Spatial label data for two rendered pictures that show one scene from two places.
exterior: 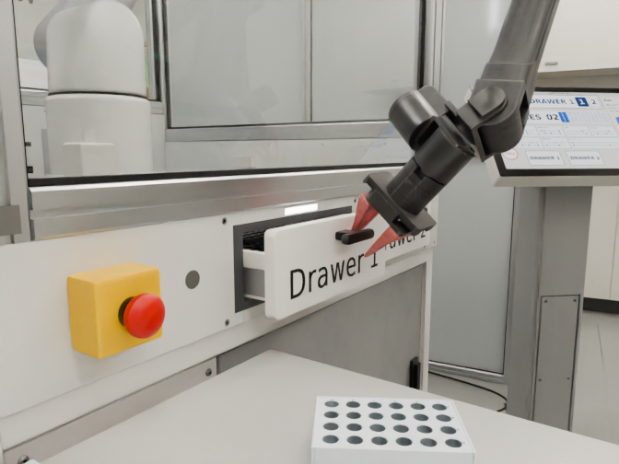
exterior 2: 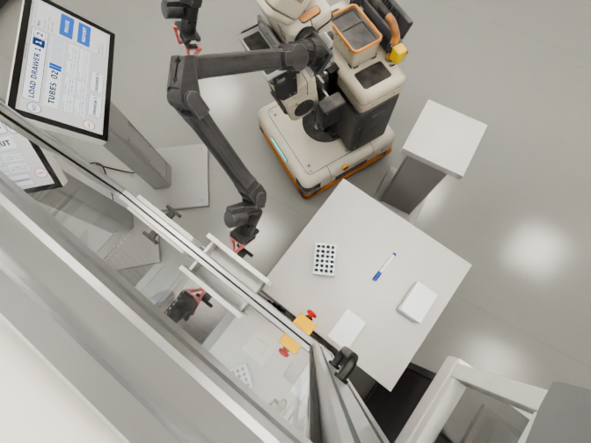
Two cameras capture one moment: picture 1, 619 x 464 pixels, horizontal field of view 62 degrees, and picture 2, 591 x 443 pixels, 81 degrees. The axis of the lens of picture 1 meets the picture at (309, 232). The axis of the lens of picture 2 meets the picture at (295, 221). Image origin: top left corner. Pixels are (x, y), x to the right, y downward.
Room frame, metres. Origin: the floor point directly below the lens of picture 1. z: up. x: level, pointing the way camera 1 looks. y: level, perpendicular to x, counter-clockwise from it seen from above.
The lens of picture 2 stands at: (0.45, 0.16, 2.15)
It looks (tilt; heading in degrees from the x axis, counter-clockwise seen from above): 74 degrees down; 281
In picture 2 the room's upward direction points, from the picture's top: 8 degrees counter-clockwise
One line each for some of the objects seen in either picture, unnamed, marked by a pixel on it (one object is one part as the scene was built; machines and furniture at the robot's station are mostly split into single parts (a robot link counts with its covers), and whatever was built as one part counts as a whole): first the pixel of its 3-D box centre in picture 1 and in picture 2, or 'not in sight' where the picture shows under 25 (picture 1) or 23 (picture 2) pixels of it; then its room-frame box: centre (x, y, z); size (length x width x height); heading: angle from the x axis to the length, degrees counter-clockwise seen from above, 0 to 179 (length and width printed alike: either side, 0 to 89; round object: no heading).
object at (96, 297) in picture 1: (118, 307); (305, 323); (0.47, 0.18, 0.88); 0.07 x 0.05 x 0.07; 145
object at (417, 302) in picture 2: not in sight; (417, 301); (0.05, 0.08, 0.79); 0.13 x 0.09 x 0.05; 56
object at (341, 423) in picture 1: (387, 442); (324, 259); (0.40, -0.07, 0.78); 0.12 x 0.08 x 0.04; 87
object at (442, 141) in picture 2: not in sight; (419, 171); (-0.12, -0.63, 0.38); 0.30 x 0.30 x 0.76; 63
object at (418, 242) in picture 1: (398, 226); (170, 221); (1.00, -0.18, 0.87); 0.29 x 0.02 x 0.11; 145
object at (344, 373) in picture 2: not in sight; (344, 360); (0.38, 0.24, 1.45); 0.05 x 0.03 x 0.19; 55
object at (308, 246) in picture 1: (333, 256); (239, 259); (0.72, -0.04, 0.87); 0.29 x 0.02 x 0.11; 145
